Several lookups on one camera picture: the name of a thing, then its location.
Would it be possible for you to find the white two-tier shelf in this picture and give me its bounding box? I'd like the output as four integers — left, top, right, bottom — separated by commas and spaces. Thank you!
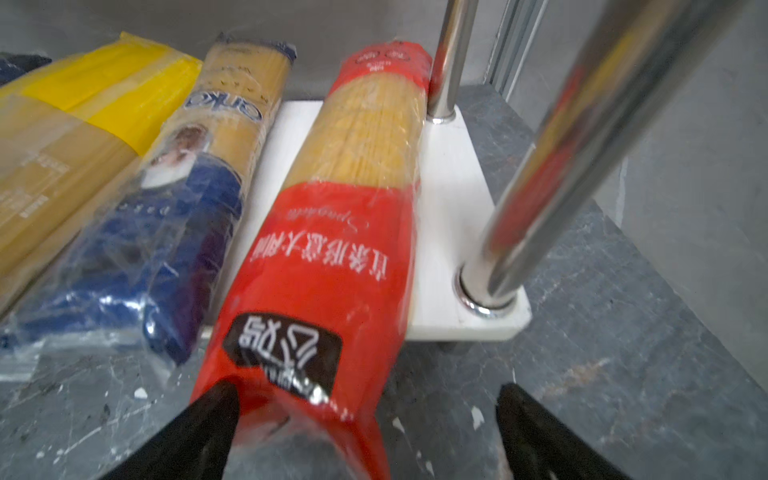
203, 0, 748, 343

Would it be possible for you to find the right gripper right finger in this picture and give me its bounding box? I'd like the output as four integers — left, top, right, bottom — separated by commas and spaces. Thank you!
496, 383, 629, 480

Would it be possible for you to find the red spaghetti bag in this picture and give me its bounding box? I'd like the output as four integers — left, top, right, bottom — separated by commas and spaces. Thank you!
193, 41, 432, 479

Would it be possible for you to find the yellow spaghetti bag thin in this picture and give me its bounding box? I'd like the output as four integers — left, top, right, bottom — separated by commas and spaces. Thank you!
1, 32, 202, 310

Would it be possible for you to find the Ankara blue spaghetti bag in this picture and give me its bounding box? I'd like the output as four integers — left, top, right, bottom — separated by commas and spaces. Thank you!
1, 35, 297, 382

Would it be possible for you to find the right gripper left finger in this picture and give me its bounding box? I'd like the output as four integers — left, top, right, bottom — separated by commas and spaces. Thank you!
103, 381, 240, 479

